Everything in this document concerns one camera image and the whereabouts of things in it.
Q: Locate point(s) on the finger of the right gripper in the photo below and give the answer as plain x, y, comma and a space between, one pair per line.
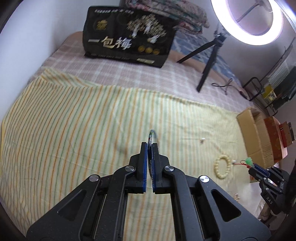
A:
260, 170
254, 176

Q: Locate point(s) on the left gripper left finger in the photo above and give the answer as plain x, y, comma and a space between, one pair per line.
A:
95, 209

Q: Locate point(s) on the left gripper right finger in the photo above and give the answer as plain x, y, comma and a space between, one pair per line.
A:
202, 210

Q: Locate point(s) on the dark blue bangle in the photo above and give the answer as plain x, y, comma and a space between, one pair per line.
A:
152, 133

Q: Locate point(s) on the orange covered box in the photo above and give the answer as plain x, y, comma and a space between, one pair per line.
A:
273, 129

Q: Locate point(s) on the stacked boxes on orange cover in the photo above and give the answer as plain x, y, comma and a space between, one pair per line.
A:
287, 134

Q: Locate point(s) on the brown cardboard box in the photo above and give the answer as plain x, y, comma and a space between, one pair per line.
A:
256, 138

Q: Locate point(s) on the yellow box on rack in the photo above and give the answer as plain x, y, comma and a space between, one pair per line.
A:
269, 93

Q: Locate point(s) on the black clothes rack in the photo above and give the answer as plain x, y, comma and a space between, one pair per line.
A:
284, 92

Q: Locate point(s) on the yellow striped cloth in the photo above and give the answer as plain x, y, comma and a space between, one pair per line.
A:
62, 129

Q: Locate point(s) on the striped hanging towel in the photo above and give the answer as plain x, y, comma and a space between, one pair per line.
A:
281, 70

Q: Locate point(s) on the checkered pink bedsheet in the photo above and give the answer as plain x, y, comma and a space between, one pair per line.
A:
173, 78

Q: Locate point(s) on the blue patterned bedsheet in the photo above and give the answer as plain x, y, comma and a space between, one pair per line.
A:
185, 42

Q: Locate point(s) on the folded floral quilt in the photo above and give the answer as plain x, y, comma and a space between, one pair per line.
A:
191, 17

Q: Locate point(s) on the black snack bag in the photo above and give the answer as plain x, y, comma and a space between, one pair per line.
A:
128, 35

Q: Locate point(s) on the white ring light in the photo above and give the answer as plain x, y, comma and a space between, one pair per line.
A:
251, 22

